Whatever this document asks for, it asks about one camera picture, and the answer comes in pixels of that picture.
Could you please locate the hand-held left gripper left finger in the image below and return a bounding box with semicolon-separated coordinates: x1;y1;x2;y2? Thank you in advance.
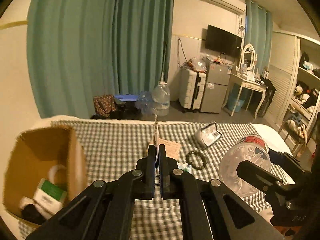
25;144;157;240

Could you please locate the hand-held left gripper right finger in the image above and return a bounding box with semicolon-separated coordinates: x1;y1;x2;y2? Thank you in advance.
159;144;285;240

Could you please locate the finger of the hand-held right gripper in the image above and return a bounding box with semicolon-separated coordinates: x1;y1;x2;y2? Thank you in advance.
236;159;298;210
268;149;307;174

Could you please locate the clear container with red lid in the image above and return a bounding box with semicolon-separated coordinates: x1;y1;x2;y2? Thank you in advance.
219;134;272;198

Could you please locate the white paper tag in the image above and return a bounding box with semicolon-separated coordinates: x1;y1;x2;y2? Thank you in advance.
152;108;161;180

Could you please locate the white tape roll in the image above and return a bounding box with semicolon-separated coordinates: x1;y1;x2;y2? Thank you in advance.
47;164;68;188

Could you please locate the green and white box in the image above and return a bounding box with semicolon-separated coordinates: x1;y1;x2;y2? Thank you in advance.
32;177;68;209

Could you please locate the cardboard box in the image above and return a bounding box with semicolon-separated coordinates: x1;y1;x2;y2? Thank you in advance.
2;126;88;228

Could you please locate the black object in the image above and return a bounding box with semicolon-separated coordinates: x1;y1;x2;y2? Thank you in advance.
20;204;48;225

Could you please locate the checkered cloth desktop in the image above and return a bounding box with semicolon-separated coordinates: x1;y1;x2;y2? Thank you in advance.
19;120;293;240

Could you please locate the green packet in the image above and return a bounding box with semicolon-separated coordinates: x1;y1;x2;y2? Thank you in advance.
178;162;192;173

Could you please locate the brown paper card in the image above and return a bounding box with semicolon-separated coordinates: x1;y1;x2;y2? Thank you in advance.
159;138;181;160

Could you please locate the wooden chair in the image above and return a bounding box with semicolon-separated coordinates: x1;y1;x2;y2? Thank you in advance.
277;102;315;155

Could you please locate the clear zip pouch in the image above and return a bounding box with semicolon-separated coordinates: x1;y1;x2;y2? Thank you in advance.
195;121;223;148

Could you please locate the black hanging cloth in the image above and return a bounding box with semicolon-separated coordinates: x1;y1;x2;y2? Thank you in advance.
256;77;277;117

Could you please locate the dark cloth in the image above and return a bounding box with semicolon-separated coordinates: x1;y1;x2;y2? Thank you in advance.
90;102;143;120

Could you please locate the crushed clear plastic bottle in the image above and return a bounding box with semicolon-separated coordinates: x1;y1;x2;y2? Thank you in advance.
135;91;154;115

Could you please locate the blue bin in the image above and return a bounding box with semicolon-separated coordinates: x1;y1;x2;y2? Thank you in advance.
226;84;245;113

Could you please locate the clear water jug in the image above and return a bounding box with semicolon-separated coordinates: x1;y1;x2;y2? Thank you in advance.
152;81;171;117

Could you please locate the blue folder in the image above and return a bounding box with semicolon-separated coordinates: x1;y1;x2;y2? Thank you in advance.
114;94;138;103

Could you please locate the brown patterned bag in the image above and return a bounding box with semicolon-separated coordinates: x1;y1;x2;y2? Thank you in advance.
93;94;117;117

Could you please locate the white vanity table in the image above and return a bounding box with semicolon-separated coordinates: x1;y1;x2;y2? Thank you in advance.
222;72;268;118

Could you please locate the white suitcase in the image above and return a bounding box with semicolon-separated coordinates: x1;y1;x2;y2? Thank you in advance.
178;67;207;113

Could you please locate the grey mini fridge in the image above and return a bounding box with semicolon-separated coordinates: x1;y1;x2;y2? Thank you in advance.
200;61;232;114

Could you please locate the white wardrobe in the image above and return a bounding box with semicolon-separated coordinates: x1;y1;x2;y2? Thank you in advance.
265;31;320;153

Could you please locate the oval white mirror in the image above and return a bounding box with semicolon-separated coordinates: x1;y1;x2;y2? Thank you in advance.
240;43;258;72

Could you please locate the white curtain wand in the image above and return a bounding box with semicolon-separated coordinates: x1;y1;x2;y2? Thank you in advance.
161;34;167;83

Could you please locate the clear plastic bag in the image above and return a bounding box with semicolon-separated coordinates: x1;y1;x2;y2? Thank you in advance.
191;55;209;72

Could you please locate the black television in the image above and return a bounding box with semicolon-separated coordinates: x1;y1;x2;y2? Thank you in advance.
205;24;243;57

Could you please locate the narrow green curtain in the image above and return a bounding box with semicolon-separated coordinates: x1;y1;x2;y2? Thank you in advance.
245;0;273;68

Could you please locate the wide green curtain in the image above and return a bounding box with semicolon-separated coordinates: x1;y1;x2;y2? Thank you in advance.
26;0;175;118

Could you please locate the black bead bracelet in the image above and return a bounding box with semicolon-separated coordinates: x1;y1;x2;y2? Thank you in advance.
186;149;207;170

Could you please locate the wall cable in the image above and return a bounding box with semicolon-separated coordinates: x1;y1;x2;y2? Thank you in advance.
177;38;190;68

